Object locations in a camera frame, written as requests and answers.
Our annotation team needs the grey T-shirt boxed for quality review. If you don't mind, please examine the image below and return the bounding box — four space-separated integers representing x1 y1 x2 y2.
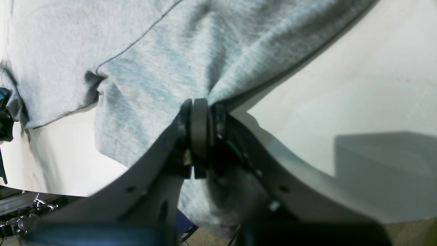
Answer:
0 0 378 240

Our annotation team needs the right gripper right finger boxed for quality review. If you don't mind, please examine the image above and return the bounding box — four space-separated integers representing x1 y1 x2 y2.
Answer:
212 104 392 246

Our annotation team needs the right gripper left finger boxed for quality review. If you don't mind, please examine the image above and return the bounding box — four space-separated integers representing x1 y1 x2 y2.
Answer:
31 99 209 246

